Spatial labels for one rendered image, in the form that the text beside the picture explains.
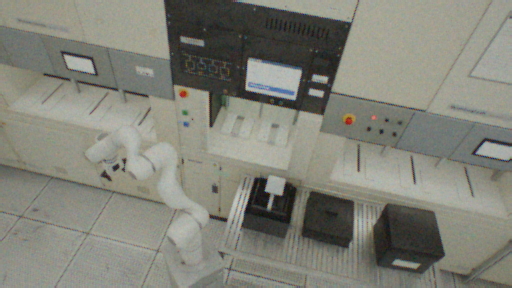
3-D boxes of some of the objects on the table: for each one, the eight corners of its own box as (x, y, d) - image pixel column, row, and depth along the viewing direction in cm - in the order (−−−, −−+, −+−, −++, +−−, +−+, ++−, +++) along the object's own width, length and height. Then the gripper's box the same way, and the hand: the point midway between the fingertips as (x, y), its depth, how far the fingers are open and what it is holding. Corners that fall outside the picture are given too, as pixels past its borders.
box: (375, 266, 201) (392, 246, 182) (371, 224, 220) (386, 202, 202) (424, 275, 200) (446, 256, 181) (416, 232, 219) (434, 210, 201)
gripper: (118, 144, 193) (125, 164, 206) (91, 162, 183) (100, 181, 196) (127, 151, 190) (133, 170, 203) (100, 169, 180) (108, 188, 193)
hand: (116, 174), depth 199 cm, fingers open, 8 cm apart
